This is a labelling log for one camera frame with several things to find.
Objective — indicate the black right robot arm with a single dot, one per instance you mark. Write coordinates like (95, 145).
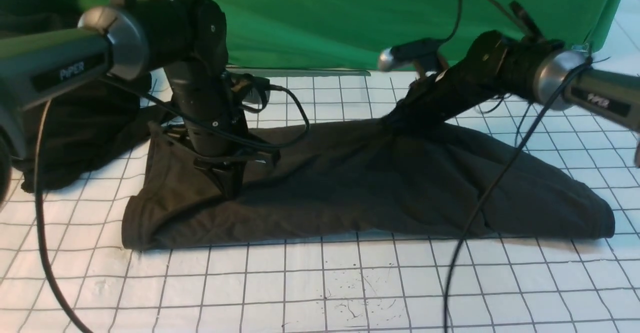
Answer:
(536, 69)

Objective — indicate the gray metal strip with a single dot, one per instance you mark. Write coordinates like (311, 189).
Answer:
(282, 72)

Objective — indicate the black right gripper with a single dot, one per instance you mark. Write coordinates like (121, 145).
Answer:
(433, 100)

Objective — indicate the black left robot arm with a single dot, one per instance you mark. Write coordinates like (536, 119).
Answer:
(120, 42)

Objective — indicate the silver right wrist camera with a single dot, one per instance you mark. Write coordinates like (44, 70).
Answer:
(423, 54)

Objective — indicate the black garment pile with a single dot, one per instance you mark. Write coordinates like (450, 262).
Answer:
(86, 128)

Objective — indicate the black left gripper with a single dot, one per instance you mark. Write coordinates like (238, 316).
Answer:
(220, 158)

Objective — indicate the green backdrop cloth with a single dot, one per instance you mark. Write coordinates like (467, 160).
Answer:
(349, 34)

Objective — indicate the gray long-sleeved shirt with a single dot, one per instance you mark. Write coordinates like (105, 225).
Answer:
(358, 176)

